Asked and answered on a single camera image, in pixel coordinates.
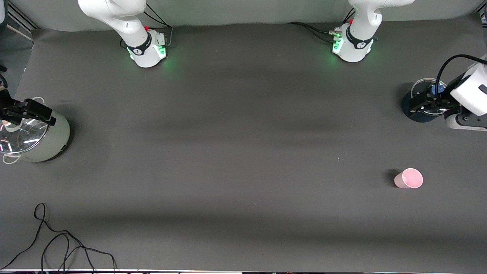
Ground pink paper cup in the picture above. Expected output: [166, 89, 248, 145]
[394, 168, 423, 189]

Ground dark blue pot, glass lid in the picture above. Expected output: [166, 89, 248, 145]
[402, 78, 453, 123]

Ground pale green pot, glass lid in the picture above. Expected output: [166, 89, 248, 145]
[0, 97, 71, 164]

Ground dark grey table mat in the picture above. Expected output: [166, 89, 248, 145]
[0, 19, 487, 273]

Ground aluminium frame rail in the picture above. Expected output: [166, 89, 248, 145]
[7, 2, 39, 43]

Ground thin black loose cable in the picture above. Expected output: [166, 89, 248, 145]
[0, 203, 118, 273]

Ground black left arm base cables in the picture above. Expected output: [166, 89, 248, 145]
[288, 0, 356, 43]

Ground black arm base cables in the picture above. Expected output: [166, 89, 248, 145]
[288, 0, 356, 43]
[120, 3, 174, 49]

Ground black right arm base cables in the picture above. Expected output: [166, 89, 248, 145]
[120, 3, 174, 49]

